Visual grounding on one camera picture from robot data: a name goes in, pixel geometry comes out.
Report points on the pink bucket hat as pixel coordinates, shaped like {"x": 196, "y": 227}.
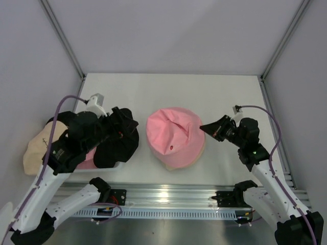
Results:
{"x": 169, "y": 129}

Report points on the black cap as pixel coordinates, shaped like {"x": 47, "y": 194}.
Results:
{"x": 108, "y": 153}

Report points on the left aluminium frame post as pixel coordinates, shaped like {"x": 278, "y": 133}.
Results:
{"x": 50, "y": 14}

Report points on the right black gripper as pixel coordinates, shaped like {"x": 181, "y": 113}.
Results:
{"x": 214, "y": 129}

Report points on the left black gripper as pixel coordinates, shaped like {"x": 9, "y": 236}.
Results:
{"x": 126, "y": 126}

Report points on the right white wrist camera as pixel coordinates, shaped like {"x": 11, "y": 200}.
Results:
{"x": 238, "y": 113}

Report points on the beige bucket hat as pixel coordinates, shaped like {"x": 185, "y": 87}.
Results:
{"x": 183, "y": 158}

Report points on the right aluminium frame post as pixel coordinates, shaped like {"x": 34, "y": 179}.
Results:
{"x": 286, "y": 37}

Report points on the aluminium rail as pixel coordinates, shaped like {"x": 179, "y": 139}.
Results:
{"x": 160, "y": 196}

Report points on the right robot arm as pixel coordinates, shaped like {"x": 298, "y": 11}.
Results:
{"x": 289, "y": 218}

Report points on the white slotted cable duct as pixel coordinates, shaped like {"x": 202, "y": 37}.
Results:
{"x": 229, "y": 215}

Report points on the white plastic tray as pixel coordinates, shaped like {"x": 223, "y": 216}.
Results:
{"x": 116, "y": 167}

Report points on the pink cap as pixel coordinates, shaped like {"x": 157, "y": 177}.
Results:
{"x": 88, "y": 163}

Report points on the beige cap with script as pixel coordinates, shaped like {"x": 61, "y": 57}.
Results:
{"x": 37, "y": 148}

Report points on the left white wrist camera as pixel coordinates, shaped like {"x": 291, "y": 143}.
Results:
{"x": 94, "y": 105}

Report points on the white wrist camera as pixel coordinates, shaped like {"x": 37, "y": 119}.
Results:
{"x": 238, "y": 113}
{"x": 94, "y": 105}

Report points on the aluminium frame post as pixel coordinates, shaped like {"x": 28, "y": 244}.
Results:
{"x": 50, "y": 14}
{"x": 286, "y": 37}

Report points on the black bucket hat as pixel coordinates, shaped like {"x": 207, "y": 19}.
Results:
{"x": 65, "y": 117}

